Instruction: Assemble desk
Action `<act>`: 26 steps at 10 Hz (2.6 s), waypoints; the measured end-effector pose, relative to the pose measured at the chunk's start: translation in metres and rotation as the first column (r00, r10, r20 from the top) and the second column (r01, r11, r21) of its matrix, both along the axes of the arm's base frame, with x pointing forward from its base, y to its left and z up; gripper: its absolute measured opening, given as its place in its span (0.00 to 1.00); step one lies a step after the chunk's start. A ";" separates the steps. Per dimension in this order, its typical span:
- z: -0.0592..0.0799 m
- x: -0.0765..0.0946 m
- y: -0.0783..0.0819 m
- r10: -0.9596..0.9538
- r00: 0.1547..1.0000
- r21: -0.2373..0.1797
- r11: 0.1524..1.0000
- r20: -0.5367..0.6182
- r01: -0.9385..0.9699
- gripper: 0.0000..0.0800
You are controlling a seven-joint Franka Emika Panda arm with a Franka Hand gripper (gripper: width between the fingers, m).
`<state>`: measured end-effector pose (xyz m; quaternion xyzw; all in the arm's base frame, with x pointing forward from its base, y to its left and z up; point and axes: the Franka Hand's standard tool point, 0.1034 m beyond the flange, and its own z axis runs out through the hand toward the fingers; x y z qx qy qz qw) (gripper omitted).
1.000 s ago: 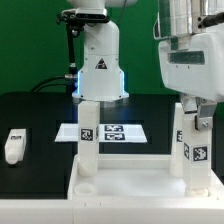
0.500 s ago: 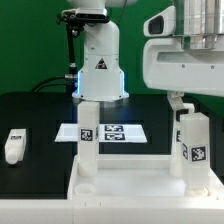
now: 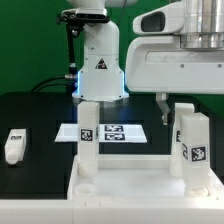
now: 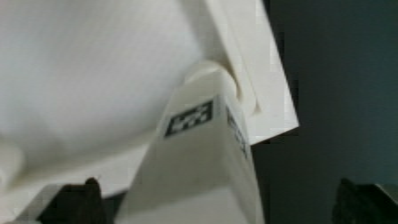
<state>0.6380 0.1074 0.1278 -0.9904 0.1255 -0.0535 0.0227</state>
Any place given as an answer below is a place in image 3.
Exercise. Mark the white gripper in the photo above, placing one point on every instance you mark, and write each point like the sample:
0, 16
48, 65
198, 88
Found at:
158, 64

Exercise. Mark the white desk top tray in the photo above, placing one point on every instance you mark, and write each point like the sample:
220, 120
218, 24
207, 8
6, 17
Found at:
128, 176

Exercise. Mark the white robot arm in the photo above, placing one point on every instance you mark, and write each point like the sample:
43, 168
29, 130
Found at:
101, 79

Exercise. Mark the white L-shaped obstacle fence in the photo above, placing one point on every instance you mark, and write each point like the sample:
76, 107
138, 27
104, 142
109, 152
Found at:
84, 209

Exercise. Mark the white marker base plate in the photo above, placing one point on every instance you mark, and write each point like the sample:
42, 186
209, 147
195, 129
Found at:
108, 133

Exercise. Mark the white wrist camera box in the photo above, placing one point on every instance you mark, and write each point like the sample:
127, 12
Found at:
168, 19

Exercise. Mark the black camera on stand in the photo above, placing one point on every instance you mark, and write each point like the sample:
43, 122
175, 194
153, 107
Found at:
75, 20

